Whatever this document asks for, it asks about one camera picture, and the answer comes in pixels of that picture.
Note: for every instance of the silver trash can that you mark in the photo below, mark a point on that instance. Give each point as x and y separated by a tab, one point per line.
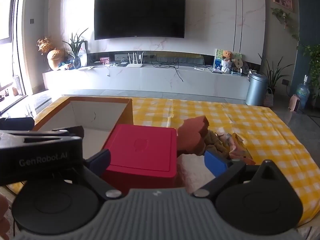
256	90

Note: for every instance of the leafy green plant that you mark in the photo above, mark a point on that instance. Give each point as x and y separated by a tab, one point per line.
312	60

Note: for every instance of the white marble television console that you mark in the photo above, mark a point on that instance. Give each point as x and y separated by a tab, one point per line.
150	80

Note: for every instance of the dried flower bunch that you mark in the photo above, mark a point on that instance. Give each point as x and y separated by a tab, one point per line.
45	45

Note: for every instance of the black television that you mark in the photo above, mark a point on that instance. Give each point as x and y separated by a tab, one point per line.
140	12

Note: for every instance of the red box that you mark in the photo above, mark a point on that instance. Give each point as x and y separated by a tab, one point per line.
140	150

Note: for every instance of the yellow checkered tablecloth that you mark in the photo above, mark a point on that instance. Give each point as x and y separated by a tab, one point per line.
250	135

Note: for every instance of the teddy bear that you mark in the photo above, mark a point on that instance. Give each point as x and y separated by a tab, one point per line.
226	62

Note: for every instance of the green plant in glass vase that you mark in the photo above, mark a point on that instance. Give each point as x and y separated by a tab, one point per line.
76	55

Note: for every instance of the blue water bottle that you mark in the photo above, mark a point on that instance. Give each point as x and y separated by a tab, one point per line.
303	95

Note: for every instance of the snack packet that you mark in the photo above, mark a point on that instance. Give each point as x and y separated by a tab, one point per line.
240	150

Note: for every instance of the orange cardboard box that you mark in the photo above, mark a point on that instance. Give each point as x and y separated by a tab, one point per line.
82	112

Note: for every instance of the acorn-shaped vase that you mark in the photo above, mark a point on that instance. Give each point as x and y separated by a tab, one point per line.
55	58

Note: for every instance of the hanging vine plant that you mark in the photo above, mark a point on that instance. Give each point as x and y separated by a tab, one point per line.
283	17

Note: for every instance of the white towel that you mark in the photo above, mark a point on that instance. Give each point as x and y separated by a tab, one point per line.
192	172

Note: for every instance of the red-brown sponge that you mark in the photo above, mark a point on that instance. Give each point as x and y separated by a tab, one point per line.
192	135

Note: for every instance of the brown towel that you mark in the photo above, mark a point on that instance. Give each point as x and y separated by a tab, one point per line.
215	142

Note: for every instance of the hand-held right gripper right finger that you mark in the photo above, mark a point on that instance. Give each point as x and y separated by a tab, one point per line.
215	165

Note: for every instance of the small photo card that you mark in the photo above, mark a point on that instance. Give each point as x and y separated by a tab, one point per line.
105	60

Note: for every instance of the white papers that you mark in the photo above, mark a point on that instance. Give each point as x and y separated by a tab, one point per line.
86	67

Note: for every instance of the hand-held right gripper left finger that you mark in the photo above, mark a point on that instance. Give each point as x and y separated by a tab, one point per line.
100	160

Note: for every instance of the black set-top box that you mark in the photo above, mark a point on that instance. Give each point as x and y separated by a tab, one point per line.
122	64

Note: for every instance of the sliding glass door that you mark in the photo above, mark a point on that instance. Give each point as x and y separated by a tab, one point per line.
18	42

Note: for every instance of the woven basket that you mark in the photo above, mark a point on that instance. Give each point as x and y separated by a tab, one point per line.
268	100

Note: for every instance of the white router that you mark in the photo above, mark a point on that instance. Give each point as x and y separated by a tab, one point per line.
134	65

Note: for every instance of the black framed picture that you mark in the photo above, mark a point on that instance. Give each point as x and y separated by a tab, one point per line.
83	52

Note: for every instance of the colourful picture board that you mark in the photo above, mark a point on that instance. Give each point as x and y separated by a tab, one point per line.
217	60

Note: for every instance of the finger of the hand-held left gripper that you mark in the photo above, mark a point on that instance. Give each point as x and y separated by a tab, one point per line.
71	139
75	131

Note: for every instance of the person's left hand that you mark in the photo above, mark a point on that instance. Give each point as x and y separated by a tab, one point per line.
3	205

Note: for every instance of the potted grass plant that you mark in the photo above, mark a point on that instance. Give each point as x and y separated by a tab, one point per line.
273	75

